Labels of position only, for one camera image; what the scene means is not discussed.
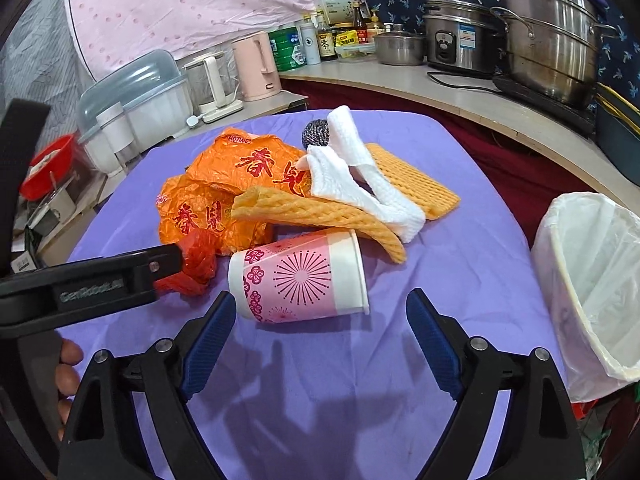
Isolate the steel wool scrubber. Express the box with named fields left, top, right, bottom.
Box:
left=300, top=119, right=335, bottom=150

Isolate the steel rice cooker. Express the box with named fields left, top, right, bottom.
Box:
left=422, top=0, right=503, bottom=78

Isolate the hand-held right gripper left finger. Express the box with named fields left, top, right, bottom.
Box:
left=57, top=290, right=238, bottom=480

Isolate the glass electric kettle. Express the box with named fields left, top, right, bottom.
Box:
left=182, top=52, right=244, bottom=123

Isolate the blue basin with yellow rim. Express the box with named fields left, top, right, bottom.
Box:
left=595, top=82, right=640, bottom=156

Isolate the purple tablecloth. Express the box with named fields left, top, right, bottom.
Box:
left=50, top=110, right=571, bottom=480

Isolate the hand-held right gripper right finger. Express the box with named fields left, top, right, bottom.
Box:
left=405, top=287, right=586, bottom=480

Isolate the yellow foam fruit net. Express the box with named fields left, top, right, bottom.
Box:
left=230, top=186, right=407, bottom=264
left=364, top=142, right=462, bottom=222

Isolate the yellow food container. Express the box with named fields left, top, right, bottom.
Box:
left=334, top=22, right=376, bottom=58

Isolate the green tin can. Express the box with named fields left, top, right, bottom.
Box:
left=268, top=25, right=306, bottom=73

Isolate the red plastic basin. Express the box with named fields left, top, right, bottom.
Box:
left=20, top=135, right=76, bottom=200

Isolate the white plastic bottle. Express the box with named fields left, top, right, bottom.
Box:
left=300, top=20, right=322, bottom=66

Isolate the pink dotted cloth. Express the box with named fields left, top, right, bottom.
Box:
left=65, top=0, right=361, bottom=78

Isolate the orange printed plastic bag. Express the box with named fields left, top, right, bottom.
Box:
left=156, top=129, right=313, bottom=261

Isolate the white dish box with lid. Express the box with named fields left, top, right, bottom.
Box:
left=76, top=49, right=193, bottom=176

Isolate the bin with white liner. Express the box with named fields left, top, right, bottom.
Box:
left=530, top=191, right=640, bottom=403

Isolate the dark sauce bottle red label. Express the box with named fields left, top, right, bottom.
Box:
left=350, top=2, right=368, bottom=43

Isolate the pink electric kettle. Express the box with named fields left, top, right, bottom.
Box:
left=231, top=31, right=281, bottom=102

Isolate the red plastic bag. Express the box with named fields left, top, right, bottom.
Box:
left=154, top=232, right=219, bottom=297

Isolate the small steel pot with lid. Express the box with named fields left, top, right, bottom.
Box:
left=373, top=24, right=427, bottom=67

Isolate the dark red cloth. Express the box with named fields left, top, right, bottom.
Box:
left=280, top=77, right=596, bottom=241

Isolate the pink patterned paper cup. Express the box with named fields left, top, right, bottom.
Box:
left=228, top=230, right=371, bottom=325

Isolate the black power cable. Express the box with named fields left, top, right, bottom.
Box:
left=426, top=71, right=501, bottom=96

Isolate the large steel steamer pot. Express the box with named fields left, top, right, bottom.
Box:
left=490, top=0, right=621, bottom=108

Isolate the dark sauce bottle white label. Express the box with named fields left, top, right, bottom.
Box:
left=318, top=20, right=339, bottom=62

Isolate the person's left hand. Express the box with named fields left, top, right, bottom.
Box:
left=56, top=338, right=84, bottom=443

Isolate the black induction cooker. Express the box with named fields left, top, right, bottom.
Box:
left=492, top=75, right=598, bottom=136

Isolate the white and green box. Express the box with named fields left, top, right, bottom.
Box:
left=315, top=0, right=353, bottom=26

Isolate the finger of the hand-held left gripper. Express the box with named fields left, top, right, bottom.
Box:
left=131, top=243, right=184, bottom=303

